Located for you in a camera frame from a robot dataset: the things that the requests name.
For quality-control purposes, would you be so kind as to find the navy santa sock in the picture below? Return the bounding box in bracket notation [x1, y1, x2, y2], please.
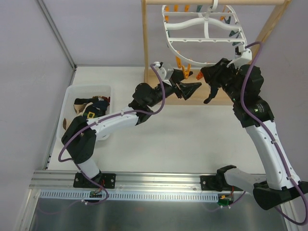
[204, 86, 218, 104]

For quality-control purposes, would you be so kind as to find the orange clothespin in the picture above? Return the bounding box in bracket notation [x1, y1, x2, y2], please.
[176, 56, 182, 68]
[181, 64, 193, 79]
[196, 70, 204, 80]

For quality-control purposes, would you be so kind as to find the white plastic clip hanger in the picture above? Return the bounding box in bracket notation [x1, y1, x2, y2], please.
[162, 0, 247, 67]

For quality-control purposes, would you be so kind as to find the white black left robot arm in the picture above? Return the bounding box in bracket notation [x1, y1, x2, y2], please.
[61, 67, 202, 188]

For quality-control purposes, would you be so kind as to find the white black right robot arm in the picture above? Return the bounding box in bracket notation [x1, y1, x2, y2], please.
[197, 58, 308, 210]

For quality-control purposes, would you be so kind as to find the wooden hanger stand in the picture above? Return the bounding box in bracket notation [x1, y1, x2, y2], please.
[141, 0, 292, 105]

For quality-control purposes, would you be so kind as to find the pile of dark socks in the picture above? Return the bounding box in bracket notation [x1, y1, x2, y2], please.
[74, 96, 111, 119]

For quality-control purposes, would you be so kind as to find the beige brown sock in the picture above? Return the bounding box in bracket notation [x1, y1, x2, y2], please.
[62, 103, 93, 130]

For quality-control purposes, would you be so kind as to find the white perforated plastic basket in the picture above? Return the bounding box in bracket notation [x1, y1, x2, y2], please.
[56, 84, 113, 141]

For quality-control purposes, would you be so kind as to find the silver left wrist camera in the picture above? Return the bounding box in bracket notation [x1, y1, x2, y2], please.
[154, 62, 174, 83]

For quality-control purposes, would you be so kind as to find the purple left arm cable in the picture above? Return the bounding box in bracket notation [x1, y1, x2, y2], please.
[58, 63, 167, 205]

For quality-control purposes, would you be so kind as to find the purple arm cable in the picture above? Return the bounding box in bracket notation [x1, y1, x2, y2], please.
[58, 63, 167, 205]
[239, 41, 308, 225]

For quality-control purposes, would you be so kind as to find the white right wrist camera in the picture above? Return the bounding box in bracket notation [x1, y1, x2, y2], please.
[227, 45, 252, 68]

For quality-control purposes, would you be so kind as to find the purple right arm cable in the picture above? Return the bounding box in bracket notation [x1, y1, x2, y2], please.
[239, 41, 308, 225]

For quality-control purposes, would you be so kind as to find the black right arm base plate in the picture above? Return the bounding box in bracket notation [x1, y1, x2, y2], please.
[200, 175, 243, 192]

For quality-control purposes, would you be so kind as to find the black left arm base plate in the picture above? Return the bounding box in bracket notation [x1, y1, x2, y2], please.
[73, 172, 116, 189]

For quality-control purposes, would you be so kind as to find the white slotted cable duct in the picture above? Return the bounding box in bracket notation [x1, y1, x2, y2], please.
[39, 190, 218, 203]

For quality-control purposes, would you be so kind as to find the aluminium mounting rail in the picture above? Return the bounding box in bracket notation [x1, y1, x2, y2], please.
[29, 170, 206, 193]

